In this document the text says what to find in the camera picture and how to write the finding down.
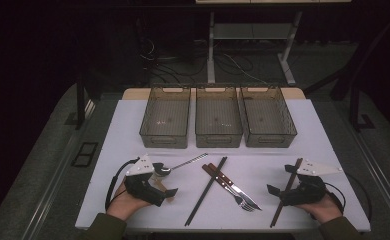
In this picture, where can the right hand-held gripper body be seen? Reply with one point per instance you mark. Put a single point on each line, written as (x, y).
(306, 193)

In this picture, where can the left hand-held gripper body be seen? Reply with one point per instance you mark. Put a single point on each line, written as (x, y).
(141, 186)

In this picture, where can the light wooden spoon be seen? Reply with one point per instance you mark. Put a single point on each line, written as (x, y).
(161, 184)

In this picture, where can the dark brown chopstick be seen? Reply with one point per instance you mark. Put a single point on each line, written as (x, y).
(276, 213)

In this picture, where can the black chopstick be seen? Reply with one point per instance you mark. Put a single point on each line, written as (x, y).
(199, 200)

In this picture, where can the clear brown plastic basket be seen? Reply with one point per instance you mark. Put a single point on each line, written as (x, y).
(266, 116)
(218, 116)
(165, 116)

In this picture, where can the person's right hand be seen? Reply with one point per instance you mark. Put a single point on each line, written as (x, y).
(324, 211)

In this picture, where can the person's left hand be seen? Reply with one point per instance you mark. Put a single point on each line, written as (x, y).
(123, 205)

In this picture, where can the white table cover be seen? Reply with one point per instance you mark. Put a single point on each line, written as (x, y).
(123, 140)

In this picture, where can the black upright stand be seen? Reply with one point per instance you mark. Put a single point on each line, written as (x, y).
(80, 110)
(353, 110)

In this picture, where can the black slanted stand legs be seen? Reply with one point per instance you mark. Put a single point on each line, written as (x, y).
(339, 90)

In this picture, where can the white metal-framed desk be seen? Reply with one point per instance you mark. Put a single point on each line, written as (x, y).
(210, 50)

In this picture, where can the metal floor rail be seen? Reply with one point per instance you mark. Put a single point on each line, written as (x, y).
(381, 176)
(51, 190)

